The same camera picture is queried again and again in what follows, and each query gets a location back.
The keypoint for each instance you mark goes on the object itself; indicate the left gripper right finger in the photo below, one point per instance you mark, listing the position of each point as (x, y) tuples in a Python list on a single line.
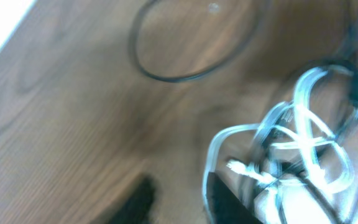
[(222, 206)]

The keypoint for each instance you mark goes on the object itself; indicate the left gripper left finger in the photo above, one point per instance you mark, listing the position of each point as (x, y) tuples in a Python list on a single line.
[(137, 208)]

